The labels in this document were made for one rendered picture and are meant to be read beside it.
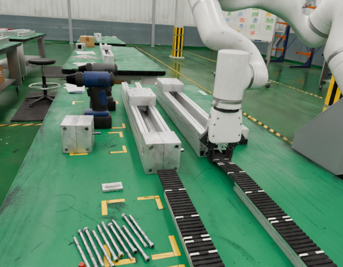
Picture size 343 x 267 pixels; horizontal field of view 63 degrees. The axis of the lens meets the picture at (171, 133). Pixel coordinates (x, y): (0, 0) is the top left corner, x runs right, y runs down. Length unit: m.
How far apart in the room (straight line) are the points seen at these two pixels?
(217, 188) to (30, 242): 0.45
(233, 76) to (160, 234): 0.44
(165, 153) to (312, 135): 0.52
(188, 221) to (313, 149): 0.59
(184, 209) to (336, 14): 0.84
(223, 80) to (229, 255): 0.44
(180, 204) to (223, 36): 0.50
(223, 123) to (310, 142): 0.36
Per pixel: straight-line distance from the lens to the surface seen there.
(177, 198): 0.65
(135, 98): 1.14
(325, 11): 1.20
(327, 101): 4.23
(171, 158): 0.80
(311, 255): 0.60
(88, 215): 0.66
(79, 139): 0.93
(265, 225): 0.66
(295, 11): 1.18
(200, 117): 1.10
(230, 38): 0.88
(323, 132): 1.02
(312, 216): 0.76
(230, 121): 0.83
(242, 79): 0.80
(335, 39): 1.15
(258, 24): 6.65
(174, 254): 0.57
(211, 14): 0.90
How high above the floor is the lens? 1.18
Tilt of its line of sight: 21 degrees down
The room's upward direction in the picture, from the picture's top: 4 degrees clockwise
